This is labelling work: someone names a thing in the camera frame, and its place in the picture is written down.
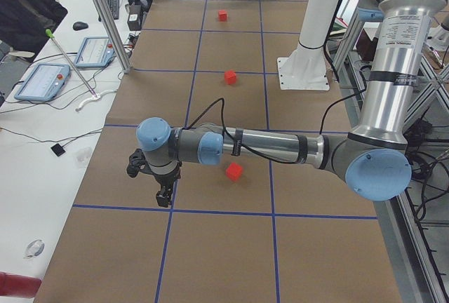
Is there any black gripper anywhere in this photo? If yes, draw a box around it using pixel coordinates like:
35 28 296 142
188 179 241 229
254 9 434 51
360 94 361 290
152 164 182 207

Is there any red block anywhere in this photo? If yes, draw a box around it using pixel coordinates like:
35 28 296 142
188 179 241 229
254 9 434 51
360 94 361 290
217 10 227 22
225 162 243 182
224 70 237 85

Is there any small black square pad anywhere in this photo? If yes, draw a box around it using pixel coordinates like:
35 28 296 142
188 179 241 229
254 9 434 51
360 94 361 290
51 143 66 157

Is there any white curved plastic part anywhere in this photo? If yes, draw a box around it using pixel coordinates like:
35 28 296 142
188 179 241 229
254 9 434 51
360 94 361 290
75 89 117 112

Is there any clear tape roll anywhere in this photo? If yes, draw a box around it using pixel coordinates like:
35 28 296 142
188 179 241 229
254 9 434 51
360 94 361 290
24 239 45 259

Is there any far blue teach pendant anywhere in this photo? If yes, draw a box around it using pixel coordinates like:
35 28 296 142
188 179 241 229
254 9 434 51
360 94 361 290
74 36 115 69

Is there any blue teach pendant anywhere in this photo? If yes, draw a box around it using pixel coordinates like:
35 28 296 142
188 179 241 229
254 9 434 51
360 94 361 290
74 36 115 69
14 63 71 102

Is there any near blue teach pendant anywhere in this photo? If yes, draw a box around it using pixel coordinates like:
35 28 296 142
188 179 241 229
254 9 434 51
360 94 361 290
14 63 71 102

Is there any red object at corner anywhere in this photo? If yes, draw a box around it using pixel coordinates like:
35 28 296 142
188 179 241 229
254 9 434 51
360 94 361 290
1 272 42 299

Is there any black power box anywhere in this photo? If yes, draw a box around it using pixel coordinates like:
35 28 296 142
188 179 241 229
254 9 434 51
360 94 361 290
127 4 142 32

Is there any black computer mouse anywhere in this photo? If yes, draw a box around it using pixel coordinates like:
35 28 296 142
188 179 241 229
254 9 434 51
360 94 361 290
72 21 89 31

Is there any metal rod green tip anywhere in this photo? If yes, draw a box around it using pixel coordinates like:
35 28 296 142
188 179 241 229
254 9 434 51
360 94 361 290
45 29 97 97

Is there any black keyboard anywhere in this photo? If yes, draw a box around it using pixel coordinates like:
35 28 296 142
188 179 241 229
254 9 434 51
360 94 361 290
105 0 120 20

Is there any person in black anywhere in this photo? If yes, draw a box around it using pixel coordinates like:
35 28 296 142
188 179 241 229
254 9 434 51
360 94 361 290
1 0 68 55

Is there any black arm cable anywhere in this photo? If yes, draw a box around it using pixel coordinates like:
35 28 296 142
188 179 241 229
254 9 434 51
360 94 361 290
184 97 368 166

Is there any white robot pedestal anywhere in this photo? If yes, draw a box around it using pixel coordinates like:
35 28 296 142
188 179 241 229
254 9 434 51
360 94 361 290
277 0 340 91

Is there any aluminium frame post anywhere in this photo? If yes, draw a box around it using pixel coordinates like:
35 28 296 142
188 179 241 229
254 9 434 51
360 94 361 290
93 0 130 74

